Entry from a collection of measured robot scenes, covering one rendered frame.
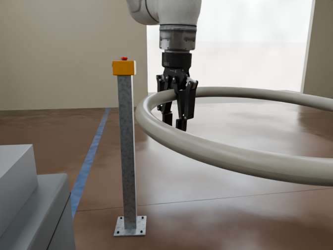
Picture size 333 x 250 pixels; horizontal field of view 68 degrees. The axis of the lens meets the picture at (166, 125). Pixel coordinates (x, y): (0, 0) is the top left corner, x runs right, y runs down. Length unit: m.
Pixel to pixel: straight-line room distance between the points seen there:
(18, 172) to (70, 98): 5.94
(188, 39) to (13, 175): 0.45
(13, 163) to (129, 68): 0.99
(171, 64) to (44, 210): 0.40
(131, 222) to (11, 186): 1.29
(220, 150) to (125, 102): 1.18
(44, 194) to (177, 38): 0.44
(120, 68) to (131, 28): 4.93
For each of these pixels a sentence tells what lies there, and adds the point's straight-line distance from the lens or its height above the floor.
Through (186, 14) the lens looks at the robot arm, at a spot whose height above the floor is 1.16.
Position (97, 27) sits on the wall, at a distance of 6.33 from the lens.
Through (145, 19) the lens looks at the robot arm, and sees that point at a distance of 0.72.
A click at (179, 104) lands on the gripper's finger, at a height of 0.96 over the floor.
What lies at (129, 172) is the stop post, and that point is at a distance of 1.56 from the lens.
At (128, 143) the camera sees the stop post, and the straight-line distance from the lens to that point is 1.49.
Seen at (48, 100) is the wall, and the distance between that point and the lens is 6.57.
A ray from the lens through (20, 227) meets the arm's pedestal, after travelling 0.50.
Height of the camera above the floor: 1.06
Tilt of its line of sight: 14 degrees down
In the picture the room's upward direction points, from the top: straight up
